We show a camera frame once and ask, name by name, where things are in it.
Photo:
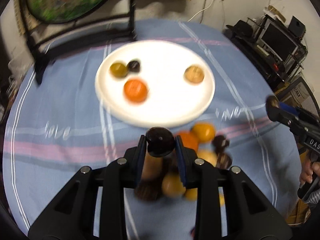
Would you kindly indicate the round goldfish screen on stand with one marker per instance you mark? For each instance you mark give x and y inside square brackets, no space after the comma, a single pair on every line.
[55,12]

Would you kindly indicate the tan potato-like fruit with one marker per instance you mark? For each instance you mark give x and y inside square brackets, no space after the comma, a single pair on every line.
[152,167]

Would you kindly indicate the computer monitor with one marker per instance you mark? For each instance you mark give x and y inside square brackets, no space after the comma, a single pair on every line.
[278,42]

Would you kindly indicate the pale striped melon fruit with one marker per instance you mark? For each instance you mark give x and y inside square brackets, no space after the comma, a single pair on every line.
[208,156]

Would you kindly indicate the cream round fruit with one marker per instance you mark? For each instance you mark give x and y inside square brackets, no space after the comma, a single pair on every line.
[172,186]

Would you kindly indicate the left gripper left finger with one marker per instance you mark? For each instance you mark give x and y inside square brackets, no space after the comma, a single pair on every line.
[91,205]

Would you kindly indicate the green mandarin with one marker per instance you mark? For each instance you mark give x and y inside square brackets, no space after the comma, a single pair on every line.
[119,70]

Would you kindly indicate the yellow-orange persimmon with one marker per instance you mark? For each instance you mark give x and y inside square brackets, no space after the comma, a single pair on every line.
[204,131]

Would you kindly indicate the dark brown chestnut large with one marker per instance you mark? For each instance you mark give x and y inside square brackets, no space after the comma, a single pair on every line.
[149,191]

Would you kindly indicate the dark plum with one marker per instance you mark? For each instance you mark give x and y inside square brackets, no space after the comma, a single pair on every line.
[220,143]

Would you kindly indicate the tan apple-like fruit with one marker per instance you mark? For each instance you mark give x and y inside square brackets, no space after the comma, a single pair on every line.
[194,74]

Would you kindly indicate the dark plum lone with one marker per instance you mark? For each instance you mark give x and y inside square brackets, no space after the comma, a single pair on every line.
[134,66]

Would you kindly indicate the black hat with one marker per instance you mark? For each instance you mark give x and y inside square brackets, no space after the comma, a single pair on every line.
[241,29]

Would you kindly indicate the large orange mandarin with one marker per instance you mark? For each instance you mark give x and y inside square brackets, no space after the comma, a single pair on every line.
[135,90]

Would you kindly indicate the operator right hand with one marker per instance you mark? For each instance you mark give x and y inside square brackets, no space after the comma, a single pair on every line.
[310,172]

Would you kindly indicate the small yellow fruit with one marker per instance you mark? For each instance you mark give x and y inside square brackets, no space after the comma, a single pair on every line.
[222,200]

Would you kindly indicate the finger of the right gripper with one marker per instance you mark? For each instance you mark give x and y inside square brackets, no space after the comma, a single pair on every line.
[289,109]
[275,114]

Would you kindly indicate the dark mangosteen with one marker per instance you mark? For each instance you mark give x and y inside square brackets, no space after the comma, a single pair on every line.
[224,161]

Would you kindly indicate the small yellow-green fruit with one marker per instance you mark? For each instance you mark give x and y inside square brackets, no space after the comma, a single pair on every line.
[191,194]

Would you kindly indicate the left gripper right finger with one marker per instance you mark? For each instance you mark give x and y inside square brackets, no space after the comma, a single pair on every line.
[247,213]

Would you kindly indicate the dark oblong fruit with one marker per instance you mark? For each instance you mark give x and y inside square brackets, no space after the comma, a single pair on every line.
[161,141]

